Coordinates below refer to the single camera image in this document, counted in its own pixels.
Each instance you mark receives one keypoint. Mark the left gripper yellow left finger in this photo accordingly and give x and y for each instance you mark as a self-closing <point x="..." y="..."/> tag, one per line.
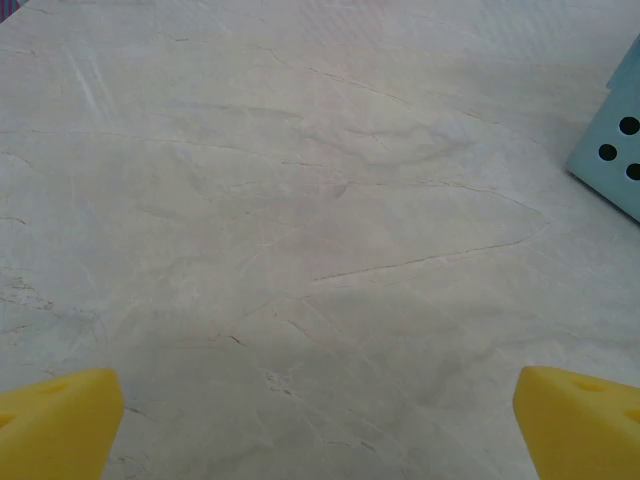
<point x="55" y="430"/>

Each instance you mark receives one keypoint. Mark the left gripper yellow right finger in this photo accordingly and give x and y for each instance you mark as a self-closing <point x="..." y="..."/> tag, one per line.
<point x="585" y="435"/>

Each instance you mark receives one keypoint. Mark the light blue plastic basket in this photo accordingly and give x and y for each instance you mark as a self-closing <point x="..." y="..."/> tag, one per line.
<point x="612" y="180"/>

